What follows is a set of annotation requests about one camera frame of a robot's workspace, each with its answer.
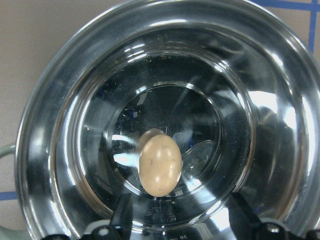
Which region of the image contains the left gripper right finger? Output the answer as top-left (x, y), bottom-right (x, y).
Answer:
top-left (228, 192), bottom-right (320, 240)

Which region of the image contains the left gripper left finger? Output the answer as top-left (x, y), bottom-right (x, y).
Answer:
top-left (44, 192), bottom-right (133, 240)

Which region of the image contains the beige egg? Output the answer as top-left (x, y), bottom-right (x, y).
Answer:
top-left (138, 134), bottom-right (183, 197)

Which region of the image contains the pale green cooking pot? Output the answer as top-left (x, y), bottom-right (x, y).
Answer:
top-left (0, 0), bottom-right (320, 240)

